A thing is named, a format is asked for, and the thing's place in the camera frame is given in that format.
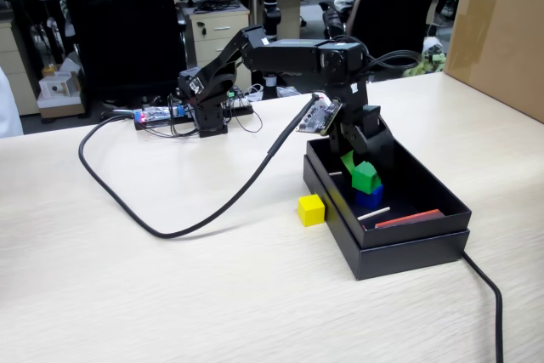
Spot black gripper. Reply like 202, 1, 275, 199
329, 81, 399, 182

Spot black pole with white rings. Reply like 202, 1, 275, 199
258, 0, 283, 99

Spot black office chair with armrests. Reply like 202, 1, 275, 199
318, 0, 448, 83

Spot wide black office chair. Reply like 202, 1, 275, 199
54, 0, 188, 120

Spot thick black camera cable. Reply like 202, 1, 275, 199
77, 92, 325, 240

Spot thin black wire loop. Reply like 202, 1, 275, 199
231, 110, 262, 135

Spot thick black table cable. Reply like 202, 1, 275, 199
462, 251, 505, 363

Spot green wooden cube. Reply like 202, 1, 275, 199
351, 162, 381, 193

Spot large brown cardboard box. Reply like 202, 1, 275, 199
443, 0, 544, 124

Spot blue wooden cube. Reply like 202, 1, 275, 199
354, 184, 384, 210

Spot beige drawer cabinet with lock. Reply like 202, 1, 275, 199
182, 0, 252, 92

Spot person in white coat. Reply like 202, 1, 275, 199
0, 65, 25, 139

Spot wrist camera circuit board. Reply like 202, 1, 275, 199
296, 97, 344, 136

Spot black base board with electronics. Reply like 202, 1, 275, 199
133, 103, 255, 132

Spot flat red card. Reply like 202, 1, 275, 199
374, 208, 445, 230

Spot white carton on floor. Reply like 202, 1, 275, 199
36, 71, 85, 120

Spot black open box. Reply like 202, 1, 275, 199
302, 154, 471, 281

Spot long white stick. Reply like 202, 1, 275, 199
356, 207, 391, 222

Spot yellow wooden cube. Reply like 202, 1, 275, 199
297, 194, 326, 227

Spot black cardboard box tray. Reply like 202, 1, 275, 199
305, 128, 473, 249

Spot green toy pile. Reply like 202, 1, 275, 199
401, 51, 448, 79

